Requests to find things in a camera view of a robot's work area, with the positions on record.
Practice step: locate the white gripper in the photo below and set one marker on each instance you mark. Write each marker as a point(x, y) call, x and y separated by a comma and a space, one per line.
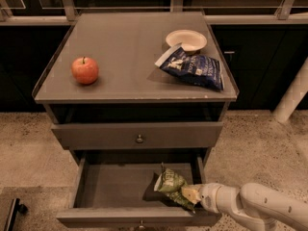
point(208, 195)

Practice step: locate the green jalapeno chip bag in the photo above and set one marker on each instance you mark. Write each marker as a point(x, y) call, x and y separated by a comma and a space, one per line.
point(170, 183)

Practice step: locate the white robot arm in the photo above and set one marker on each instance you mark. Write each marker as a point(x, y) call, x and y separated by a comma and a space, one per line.
point(258, 174)

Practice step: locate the open gray middle drawer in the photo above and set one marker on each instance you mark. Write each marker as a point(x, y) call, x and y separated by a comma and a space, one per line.
point(122, 195)

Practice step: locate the closed gray top drawer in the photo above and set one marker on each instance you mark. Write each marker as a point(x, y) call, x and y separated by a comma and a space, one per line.
point(156, 135)

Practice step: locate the blue potato chip bag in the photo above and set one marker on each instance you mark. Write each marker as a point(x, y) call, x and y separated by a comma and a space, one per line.
point(198, 70)

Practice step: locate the gray drawer cabinet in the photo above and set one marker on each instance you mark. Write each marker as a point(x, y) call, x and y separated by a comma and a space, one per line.
point(130, 88)

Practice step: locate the round metal top knob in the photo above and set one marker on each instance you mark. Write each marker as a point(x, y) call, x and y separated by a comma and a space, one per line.
point(139, 139)

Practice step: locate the red apple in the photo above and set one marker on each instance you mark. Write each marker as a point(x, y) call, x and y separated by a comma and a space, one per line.
point(85, 70)

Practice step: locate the black object floor corner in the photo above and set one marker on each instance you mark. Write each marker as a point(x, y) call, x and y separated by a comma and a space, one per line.
point(16, 208)

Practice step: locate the metal railing with glass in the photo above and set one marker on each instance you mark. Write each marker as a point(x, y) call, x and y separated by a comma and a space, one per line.
point(217, 12)

